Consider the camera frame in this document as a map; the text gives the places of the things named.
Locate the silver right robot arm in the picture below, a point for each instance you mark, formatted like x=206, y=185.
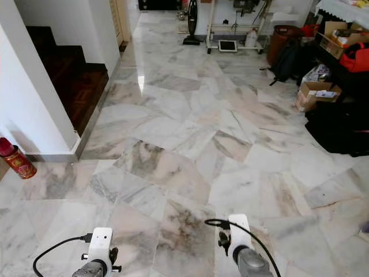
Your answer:
x=255, y=266

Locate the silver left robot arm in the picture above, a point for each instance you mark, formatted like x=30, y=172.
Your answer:
x=90, y=270

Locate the red printed canister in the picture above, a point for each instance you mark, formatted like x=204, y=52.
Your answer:
x=18, y=160

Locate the large black bag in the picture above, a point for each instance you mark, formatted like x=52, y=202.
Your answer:
x=339, y=130

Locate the small open cardboard box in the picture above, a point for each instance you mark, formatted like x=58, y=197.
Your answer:
x=311, y=96

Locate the dark wooden staircase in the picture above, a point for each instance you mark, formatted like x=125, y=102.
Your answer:
x=75, y=81

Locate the black backpack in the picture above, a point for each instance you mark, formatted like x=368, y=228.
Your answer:
x=289, y=61

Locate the crumpled clear plastic bag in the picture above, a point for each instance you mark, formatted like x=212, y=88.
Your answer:
x=317, y=73

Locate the white framed tablet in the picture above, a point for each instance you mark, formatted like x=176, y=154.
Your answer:
x=228, y=45

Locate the white plastic bottle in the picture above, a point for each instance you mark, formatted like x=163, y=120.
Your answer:
x=251, y=38

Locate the brown round barrel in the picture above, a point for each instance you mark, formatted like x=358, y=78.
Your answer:
x=278, y=39

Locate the white metal rack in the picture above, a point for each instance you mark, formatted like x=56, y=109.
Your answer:
x=213, y=24

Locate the black upright vacuum cleaner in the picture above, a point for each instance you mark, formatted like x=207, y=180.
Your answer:
x=191, y=24

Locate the large filled cardboard box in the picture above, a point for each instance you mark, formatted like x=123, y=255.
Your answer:
x=331, y=45

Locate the red bag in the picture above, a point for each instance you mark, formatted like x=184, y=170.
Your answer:
x=356, y=59

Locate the light wooden door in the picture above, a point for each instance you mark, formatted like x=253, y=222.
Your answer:
x=120, y=21

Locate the black low cabinet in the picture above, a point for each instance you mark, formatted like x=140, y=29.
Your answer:
x=158, y=4

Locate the table with white cloth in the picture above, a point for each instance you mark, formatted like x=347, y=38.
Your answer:
x=341, y=9

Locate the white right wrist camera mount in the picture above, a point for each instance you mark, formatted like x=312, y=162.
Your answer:
x=239, y=232

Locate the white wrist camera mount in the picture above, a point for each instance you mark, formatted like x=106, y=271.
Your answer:
x=102, y=241
x=239, y=232

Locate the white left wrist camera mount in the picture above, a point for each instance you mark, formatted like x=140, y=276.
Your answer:
x=102, y=241

